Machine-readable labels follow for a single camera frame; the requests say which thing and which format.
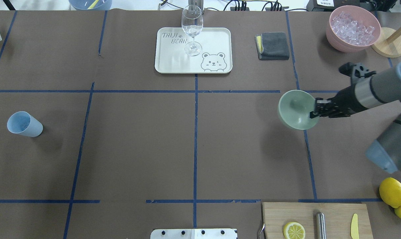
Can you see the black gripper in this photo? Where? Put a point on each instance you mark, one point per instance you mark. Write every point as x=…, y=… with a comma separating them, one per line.
x=346, y=101

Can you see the green bowl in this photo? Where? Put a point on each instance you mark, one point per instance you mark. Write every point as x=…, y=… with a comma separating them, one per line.
x=294, y=110

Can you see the light blue plastic cup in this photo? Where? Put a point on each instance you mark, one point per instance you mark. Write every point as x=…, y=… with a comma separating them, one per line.
x=22, y=123

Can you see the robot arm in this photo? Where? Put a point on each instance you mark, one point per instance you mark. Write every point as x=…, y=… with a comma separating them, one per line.
x=368, y=90

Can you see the pink bowl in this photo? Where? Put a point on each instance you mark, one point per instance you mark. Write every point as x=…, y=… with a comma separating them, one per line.
x=359, y=14

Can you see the ice cubes in pink bowl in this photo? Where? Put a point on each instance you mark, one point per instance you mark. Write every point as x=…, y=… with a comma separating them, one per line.
x=352, y=31

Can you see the blue bowl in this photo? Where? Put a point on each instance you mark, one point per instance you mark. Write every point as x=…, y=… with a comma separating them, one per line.
x=100, y=5

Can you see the grey folded cloth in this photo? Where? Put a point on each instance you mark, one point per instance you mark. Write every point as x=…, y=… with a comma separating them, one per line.
x=272, y=46

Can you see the wooden stand base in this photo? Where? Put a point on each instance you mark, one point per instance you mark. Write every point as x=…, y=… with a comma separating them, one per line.
x=389, y=43

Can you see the wooden cutting board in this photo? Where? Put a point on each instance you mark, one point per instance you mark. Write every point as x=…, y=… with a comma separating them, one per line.
x=337, y=219

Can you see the cream bear tray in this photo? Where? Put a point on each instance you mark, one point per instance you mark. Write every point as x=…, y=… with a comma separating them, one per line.
x=215, y=58

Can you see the large yellow lemon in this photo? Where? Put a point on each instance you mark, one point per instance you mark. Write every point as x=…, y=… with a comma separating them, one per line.
x=390, y=192

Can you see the lemon half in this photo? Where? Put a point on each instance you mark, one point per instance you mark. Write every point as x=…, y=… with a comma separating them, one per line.
x=294, y=230

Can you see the yellow plastic knife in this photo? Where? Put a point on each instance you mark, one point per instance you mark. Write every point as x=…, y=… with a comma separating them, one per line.
x=354, y=227

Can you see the clear wine glass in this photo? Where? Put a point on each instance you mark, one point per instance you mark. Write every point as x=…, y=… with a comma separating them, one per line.
x=192, y=24

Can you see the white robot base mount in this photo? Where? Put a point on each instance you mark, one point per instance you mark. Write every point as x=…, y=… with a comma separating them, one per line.
x=195, y=233

